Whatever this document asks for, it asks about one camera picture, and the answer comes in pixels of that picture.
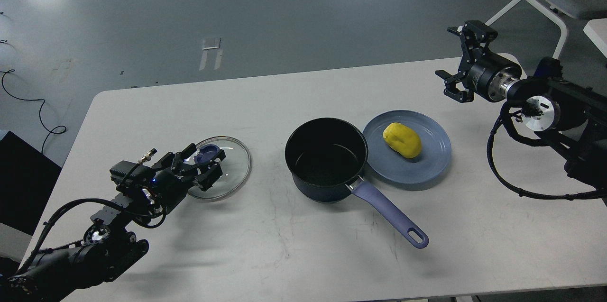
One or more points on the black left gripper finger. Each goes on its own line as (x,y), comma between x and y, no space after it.
(214,157)
(176,163)

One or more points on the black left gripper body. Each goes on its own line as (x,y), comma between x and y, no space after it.
(166,189)

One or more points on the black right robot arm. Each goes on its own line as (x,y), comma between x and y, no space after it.
(539,110)

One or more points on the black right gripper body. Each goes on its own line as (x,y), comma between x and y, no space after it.
(492,75)

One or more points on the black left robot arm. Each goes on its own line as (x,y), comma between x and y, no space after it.
(146,195)

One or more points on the black box at left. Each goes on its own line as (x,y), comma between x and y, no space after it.
(27,179)

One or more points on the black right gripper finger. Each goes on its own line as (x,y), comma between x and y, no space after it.
(451,90)
(475,36)

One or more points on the yellow potato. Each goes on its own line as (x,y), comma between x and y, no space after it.
(403,139)

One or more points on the dark blue saucepan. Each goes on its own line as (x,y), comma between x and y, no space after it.
(326,158)

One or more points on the blue round plate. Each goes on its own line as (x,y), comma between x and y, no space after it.
(392,167)

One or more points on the white table edge right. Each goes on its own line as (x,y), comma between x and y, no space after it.
(596,31)

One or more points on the glass pot lid blue knob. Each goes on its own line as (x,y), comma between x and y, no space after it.
(236,167)

